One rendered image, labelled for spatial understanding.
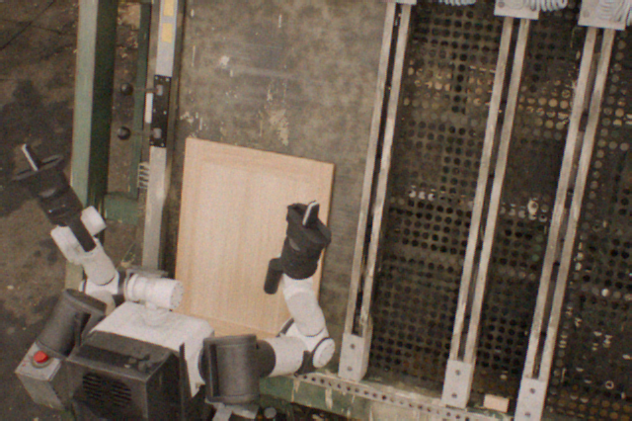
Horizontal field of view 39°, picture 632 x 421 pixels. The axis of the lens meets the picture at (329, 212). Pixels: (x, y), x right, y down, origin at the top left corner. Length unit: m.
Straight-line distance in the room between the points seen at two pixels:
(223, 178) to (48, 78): 2.90
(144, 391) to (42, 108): 3.29
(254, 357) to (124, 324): 0.32
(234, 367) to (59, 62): 3.59
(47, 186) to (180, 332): 0.48
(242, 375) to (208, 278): 0.63
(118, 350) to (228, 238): 0.62
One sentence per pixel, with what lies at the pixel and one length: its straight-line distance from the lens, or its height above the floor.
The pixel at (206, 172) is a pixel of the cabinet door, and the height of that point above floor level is 1.28.
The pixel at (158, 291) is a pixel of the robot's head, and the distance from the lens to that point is 2.02.
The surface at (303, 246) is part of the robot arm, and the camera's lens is 1.89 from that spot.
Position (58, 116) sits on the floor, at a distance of 4.97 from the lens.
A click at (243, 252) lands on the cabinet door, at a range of 2.49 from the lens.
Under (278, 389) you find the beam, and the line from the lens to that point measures 2.53.
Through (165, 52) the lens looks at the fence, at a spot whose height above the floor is 1.55.
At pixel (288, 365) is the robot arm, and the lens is 2.13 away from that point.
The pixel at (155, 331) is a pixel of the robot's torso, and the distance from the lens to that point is 2.06.
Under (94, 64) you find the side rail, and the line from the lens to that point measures 2.60.
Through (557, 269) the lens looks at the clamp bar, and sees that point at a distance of 2.22.
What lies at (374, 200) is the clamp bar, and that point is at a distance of 2.30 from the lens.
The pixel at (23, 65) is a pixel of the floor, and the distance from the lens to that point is 5.43.
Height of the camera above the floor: 2.97
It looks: 47 degrees down
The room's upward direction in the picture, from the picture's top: 8 degrees counter-clockwise
